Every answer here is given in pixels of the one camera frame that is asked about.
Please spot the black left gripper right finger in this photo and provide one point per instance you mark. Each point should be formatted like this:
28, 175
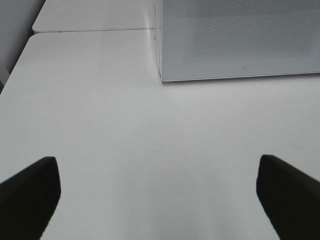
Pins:
290, 198

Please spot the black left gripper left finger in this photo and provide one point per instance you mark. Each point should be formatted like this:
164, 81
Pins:
29, 199

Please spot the white microwave door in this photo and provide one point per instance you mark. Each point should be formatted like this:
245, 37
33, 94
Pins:
219, 39

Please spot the white microwave oven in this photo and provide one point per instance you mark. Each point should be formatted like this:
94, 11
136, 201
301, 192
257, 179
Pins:
156, 33

